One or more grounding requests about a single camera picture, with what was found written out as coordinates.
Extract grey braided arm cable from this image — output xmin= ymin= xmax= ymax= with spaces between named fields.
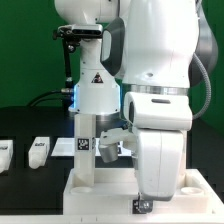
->
xmin=191 ymin=0 xmax=213 ymax=121

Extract black base cables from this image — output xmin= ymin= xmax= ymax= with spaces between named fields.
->
xmin=27 ymin=88 xmax=75 ymax=108

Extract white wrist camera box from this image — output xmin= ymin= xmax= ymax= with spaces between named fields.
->
xmin=123 ymin=92 xmax=192 ymax=131

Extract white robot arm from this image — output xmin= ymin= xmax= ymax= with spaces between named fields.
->
xmin=54 ymin=0 xmax=217 ymax=216

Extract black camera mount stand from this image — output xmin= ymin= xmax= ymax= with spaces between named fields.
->
xmin=53 ymin=24 xmax=103 ymax=109

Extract white fiducial marker sheet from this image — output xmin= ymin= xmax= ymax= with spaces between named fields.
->
xmin=51 ymin=138 xmax=131 ymax=157

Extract white desk tabletop tray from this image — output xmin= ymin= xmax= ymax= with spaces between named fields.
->
xmin=63 ymin=168 xmax=224 ymax=215

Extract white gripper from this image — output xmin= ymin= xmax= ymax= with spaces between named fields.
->
xmin=135 ymin=129 xmax=185 ymax=214

